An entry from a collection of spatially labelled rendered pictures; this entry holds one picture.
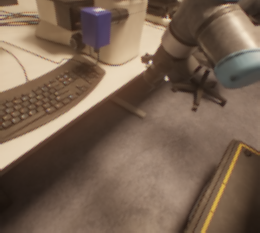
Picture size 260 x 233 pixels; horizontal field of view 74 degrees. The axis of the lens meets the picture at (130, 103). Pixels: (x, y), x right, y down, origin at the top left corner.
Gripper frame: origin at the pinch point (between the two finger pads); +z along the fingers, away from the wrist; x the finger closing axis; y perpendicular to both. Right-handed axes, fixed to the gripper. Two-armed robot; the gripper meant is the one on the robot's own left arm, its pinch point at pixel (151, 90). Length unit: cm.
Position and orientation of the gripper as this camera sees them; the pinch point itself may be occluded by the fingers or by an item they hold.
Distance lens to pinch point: 62.6
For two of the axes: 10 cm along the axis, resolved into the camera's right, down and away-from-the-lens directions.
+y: -5.7, -8.0, 2.0
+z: -2.8, 4.1, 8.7
